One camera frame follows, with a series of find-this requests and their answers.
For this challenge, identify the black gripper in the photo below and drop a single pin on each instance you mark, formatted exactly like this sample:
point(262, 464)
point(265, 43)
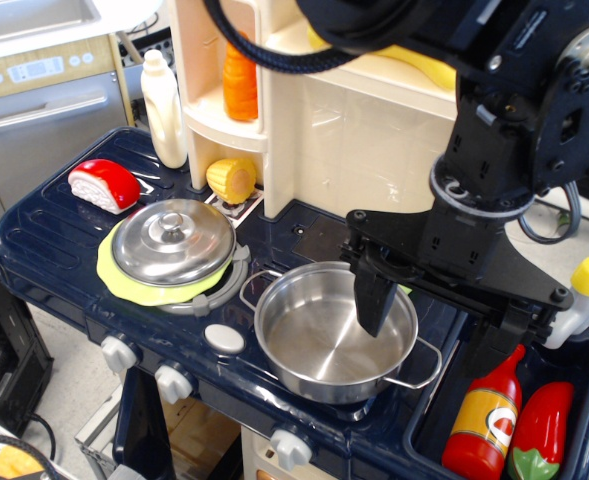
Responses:
point(469, 264)

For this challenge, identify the steel pot lid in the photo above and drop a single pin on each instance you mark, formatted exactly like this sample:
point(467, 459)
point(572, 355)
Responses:
point(173, 242)

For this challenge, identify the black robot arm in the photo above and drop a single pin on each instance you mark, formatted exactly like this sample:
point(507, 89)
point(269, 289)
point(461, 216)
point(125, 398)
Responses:
point(522, 128)

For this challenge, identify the stainless steel pot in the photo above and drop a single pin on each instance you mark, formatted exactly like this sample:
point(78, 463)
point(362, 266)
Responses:
point(306, 324)

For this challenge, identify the red toy ketchup bottle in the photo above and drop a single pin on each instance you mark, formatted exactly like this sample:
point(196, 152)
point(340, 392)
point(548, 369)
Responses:
point(481, 435)

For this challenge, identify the grey faucet yellow cap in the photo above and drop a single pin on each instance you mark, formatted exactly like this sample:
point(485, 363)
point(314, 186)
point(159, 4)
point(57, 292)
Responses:
point(575, 320)

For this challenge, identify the red toy chili pepper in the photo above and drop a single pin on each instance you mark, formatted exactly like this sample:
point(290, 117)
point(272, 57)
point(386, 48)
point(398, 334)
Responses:
point(538, 444)

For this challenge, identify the navy toy kitchen counter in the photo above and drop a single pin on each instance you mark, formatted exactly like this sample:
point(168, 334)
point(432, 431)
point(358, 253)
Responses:
point(48, 252)

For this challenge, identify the cream toy kitchen shelf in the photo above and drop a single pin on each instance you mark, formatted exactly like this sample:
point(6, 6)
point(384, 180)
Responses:
point(362, 136)

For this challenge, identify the grey right stove knob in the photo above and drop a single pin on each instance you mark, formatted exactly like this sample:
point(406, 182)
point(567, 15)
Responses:
point(291, 451)

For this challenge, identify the grey stove knob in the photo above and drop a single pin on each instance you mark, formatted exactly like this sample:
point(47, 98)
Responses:
point(117, 354)
point(291, 451)
point(172, 385)

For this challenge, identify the grey oval button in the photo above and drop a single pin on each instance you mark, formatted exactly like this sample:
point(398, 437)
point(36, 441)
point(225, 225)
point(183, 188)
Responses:
point(224, 339)

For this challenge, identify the yellow toy banana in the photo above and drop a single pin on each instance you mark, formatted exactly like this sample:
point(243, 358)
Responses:
point(424, 60)

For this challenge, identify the yellow toy corn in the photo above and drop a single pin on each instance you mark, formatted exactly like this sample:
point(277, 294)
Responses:
point(232, 179)

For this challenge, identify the grey middle stove knob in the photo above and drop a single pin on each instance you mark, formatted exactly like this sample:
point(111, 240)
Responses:
point(172, 385)

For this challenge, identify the orange toy carrot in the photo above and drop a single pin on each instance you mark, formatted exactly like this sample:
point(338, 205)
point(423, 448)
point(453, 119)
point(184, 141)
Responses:
point(239, 82)

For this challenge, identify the light green plastic plate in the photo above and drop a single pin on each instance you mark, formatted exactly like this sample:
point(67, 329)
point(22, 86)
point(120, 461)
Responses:
point(124, 287)

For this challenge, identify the grey left stove knob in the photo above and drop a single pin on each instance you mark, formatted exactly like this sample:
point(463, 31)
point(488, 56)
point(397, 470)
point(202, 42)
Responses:
point(117, 354)

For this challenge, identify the red white toy ham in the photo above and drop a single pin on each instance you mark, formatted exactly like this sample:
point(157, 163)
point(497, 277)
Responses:
point(105, 184)

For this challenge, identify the cream toy bottle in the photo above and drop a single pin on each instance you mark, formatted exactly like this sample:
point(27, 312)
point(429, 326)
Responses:
point(163, 106)

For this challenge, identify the black crate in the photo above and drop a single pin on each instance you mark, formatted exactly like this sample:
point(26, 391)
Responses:
point(25, 364)

